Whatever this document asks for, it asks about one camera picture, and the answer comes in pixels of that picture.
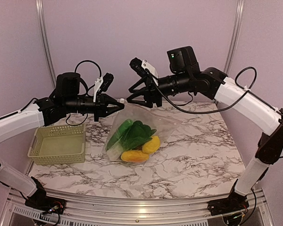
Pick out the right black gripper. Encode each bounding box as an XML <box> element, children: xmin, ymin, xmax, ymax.
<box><xmin>126</xmin><ymin>71</ymin><xmax>192</xmax><ymax>108</ymax></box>

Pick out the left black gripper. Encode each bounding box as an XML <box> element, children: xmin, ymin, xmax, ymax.
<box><xmin>64</xmin><ymin>92</ymin><xmax>125</xmax><ymax>121</ymax></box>

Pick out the clear zip top bag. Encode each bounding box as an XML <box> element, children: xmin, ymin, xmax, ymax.
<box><xmin>103</xmin><ymin>103</ymin><xmax>182</xmax><ymax>166</ymax></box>

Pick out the fake bok choy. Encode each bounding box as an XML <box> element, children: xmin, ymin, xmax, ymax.
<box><xmin>105</xmin><ymin>120</ymin><xmax>157</xmax><ymax>161</ymax></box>

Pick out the green plastic basket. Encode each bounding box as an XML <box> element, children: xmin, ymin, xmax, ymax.
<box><xmin>27</xmin><ymin>124</ymin><xmax>86</xmax><ymax>165</ymax></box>

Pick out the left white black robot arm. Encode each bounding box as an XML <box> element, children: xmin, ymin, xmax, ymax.
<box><xmin>0</xmin><ymin>72</ymin><xmax>125</xmax><ymax>210</ymax></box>

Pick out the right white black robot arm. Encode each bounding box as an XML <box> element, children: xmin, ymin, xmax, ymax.
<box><xmin>127</xmin><ymin>46</ymin><xmax>283</xmax><ymax>211</ymax></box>

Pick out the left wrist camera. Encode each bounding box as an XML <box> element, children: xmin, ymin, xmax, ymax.
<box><xmin>93</xmin><ymin>73</ymin><xmax>114</xmax><ymax>103</ymax></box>

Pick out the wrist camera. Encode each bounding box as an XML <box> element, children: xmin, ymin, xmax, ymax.
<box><xmin>129</xmin><ymin>58</ymin><xmax>159</xmax><ymax>86</ymax></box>
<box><xmin>93</xmin><ymin>73</ymin><xmax>114</xmax><ymax>103</ymax></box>

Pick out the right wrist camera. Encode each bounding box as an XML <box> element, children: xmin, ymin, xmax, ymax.
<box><xmin>129</xmin><ymin>58</ymin><xmax>159</xmax><ymax>86</ymax></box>

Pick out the front aluminium rail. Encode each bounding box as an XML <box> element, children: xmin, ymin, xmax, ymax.
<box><xmin>0</xmin><ymin>186</ymin><xmax>274</xmax><ymax>226</ymax></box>

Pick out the left aluminium frame post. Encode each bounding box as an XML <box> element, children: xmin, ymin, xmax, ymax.
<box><xmin>35</xmin><ymin>0</ymin><xmax>56</xmax><ymax>88</ymax></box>

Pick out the aluminium frame post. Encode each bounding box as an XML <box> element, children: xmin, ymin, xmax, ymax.
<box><xmin>224</xmin><ymin>0</ymin><xmax>245</xmax><ymax>75</ymax></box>
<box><xmin>35</xmin><ymin>0</ymin><xmax>56</xmax><ymax>88</ymax></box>

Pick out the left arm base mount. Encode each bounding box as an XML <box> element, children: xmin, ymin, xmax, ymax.
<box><xmin>25</xmin><ymin>196</ymin><xmax>66</xmax><ymax>215</ymax></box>

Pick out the right aluminium frame post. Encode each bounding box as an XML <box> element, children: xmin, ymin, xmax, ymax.
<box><xmin>224</xmin><ymin>0</ymin><xmax>245</xmax><ymax>75</ymax></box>

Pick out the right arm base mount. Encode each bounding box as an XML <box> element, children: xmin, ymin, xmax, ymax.
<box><xmin>208</xmin><ymin>198</ymin><xmax>249</xmax><ymax>216</ymax></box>

